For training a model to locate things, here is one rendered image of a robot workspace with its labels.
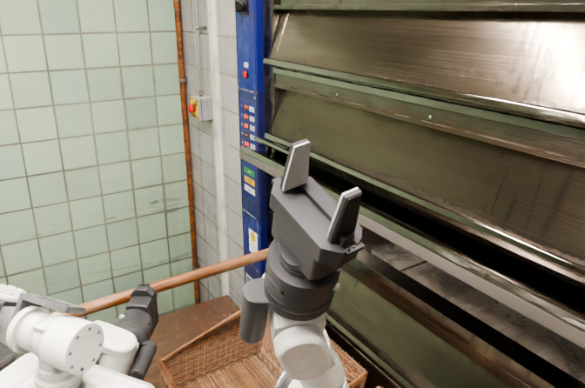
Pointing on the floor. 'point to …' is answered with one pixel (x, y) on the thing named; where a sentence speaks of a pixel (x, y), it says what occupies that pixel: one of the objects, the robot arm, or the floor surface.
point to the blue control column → (245, 23)
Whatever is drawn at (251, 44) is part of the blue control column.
